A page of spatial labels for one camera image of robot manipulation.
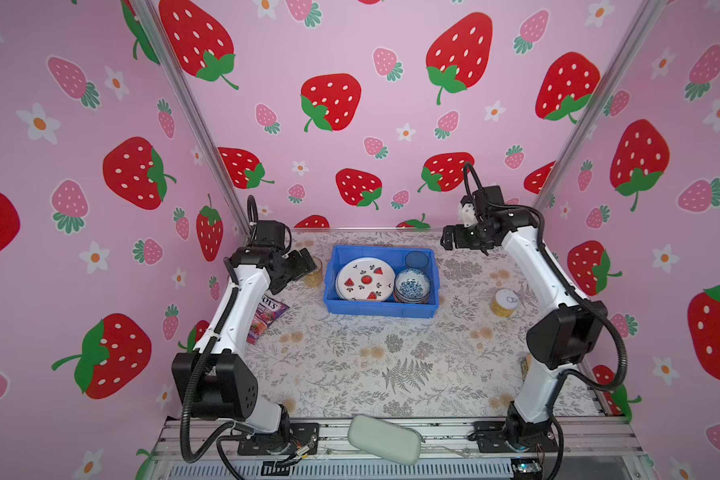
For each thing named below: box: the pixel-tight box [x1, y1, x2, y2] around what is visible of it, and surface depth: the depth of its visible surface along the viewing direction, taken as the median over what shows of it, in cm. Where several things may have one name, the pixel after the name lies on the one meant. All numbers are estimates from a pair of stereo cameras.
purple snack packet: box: [246, 295, 290, 345], surface depth 97 cm
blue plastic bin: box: [324, 245, 440, 319], surface depth 100 cm
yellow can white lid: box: [490, 288, 520, 318], surface depth 97 cm
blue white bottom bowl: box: [394, 268, 431, 304], surface depth 95 cm
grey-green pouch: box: [348, 415, 424, 465], surface depth 74 cm
